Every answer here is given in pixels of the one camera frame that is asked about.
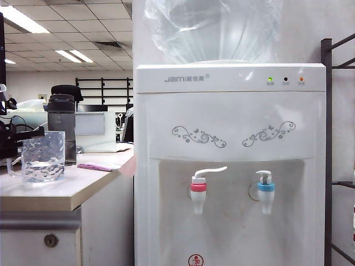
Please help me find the white desk partition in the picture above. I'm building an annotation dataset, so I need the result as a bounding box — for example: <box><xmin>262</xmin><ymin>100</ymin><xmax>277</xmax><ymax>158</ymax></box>
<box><xmin>74</xmin><ymin>111</ymin><xmax>117</xmax><ymax>154</ymax></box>

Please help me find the black wall shelf rack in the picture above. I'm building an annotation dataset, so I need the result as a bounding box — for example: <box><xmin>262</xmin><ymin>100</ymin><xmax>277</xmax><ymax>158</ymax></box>
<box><xmin>75</xmin><ymin>76</ymin><xmax>134</xmax><ymax>106</ymax></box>

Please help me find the blue collared white tap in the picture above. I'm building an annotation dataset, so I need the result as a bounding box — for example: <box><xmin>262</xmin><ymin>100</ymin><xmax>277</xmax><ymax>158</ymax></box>
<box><xmin>248</xmin><ymin>170</ymin><xmax>276</xmax><ymax>216</ymax></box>

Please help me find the ceiling air vent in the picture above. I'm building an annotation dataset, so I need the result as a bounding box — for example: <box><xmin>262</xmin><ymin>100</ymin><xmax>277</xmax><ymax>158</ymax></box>
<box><xmin>93</xmin><ymin>41</ymin><xmax>123</xmax><ymax>50</ymax></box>

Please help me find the dark grey metal rack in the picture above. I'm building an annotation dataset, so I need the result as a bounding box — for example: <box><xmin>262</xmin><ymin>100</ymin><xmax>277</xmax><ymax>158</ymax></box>
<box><xmin>321</xmin><ymin>32</ymin><xmax>355</xmax><ymax>266</ymax></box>

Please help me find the frosted glass desk divider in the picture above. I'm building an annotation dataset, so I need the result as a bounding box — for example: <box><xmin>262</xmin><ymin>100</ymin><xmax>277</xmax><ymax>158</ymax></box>
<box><xmin>8</xmin><ymin>110</ymin><xmax>49</xmax><ymax>131</ymax></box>

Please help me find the dark jacket on chair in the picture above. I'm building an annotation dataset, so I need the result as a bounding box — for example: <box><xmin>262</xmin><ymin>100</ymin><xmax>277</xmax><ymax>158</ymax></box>
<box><xmin>122</xmin><ymin>107</ymin><xmax>135</xmax><ymax>144</ymax></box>

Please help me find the long ceiling light panel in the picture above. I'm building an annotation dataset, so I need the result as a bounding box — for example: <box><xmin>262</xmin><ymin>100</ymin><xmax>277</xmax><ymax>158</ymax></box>
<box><xmin>0</xmin><ymin>5</ymin><xmax>51</xmax><ymax>34</ymax></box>

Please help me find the clear dimpled plastic mug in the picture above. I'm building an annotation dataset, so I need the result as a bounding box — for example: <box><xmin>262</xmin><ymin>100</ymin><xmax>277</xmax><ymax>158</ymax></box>
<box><xmin>6</xmin><ymin>130</ymin><xmax>67</xmax><ymax>184</ymax></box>

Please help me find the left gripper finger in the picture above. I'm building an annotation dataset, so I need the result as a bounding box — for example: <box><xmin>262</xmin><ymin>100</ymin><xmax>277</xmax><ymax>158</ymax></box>
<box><xmin>15</xmin><ymin>126</ymin><xmax>45</xmax><ymax>141</ymax></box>

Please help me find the red collared white tap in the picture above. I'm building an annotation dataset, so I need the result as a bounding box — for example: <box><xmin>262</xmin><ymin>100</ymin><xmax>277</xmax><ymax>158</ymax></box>
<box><xmin>190</xmin><ymin>165</ymin><xmax>228</xmax><ymax>216</ymax></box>

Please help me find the black office chair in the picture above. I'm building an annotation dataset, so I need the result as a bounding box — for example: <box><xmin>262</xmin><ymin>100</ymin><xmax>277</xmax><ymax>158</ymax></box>
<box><xmin>51</xmin><ymin>84</ymin><xmax>84</xmax><ymax>103</ymax></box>

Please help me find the white plastic bag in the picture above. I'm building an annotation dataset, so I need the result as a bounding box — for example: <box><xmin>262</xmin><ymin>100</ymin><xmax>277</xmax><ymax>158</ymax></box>
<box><xmin>16</xmin><ymin>99</ymin><xmax>48</xmax><ymax>112</ymax></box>

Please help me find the white water dispenser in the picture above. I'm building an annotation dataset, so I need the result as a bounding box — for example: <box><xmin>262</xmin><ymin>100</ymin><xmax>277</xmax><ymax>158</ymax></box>
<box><xmin>134</xmin><ymin>63</ymin><xmax>327</xmax><ymax>266</ymax></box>

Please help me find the slim black monitor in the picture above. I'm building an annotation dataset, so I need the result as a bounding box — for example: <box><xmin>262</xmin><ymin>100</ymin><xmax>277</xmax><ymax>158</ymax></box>
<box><xmin>77</xmin><ymin>104</ymin><xmax>109</xmax><ymax>112</ymax></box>

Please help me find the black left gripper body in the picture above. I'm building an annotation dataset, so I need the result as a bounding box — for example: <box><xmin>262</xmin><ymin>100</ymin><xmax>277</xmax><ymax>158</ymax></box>
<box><xmin>0</xmin><ymin>121</ymin><xmax>22</xmax><ymax>160</ymax></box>

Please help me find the clear bagged water jug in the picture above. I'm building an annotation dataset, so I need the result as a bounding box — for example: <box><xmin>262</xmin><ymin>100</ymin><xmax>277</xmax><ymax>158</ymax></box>
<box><xmin>144</xmin><ymin>0</ymin><xmax>282</xmax><ymax>65</ymax></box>

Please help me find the round metal drawer lock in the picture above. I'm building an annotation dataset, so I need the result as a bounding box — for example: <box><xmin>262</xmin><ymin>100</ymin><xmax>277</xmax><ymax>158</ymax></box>
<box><xmin>43</xmin><ymin>234</ymin><xmax>59</xmax><ymax>248</ymax></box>

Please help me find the white desk cabinet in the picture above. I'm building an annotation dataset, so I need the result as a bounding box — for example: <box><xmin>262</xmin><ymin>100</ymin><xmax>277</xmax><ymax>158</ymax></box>
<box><xmin>0</xmin><ymin>148</ymin><xmax>137</xmax><ymax>266</ymax></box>

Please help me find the dark grey water bottle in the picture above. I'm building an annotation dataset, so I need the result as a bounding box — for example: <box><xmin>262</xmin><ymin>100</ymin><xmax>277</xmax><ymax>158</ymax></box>
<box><xmin>46</xmin><ymin>94</ymin><xmax>78</xmax><ymax>166</ymax></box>

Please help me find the black computer monitor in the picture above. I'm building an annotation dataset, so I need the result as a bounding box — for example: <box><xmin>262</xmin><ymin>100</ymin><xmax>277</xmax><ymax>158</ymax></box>
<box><xmin>0</xmin><ymin>12</ymin><xmax>7</xmax><ymax>84</ymax></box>

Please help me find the pink cloth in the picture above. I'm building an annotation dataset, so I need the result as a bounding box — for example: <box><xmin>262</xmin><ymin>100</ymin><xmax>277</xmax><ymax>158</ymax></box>
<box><xmin>77</xmin><ymin>162</ymin><xmax>123</xmax><ymax>173</ymax></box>

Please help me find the twin ceiling light panel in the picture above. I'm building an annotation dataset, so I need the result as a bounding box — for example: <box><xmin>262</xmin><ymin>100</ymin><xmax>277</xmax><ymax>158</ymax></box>
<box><xmin>54</xmin><ymin>49</ymin><xmax>95</xmax><ymax>64</ymax></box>

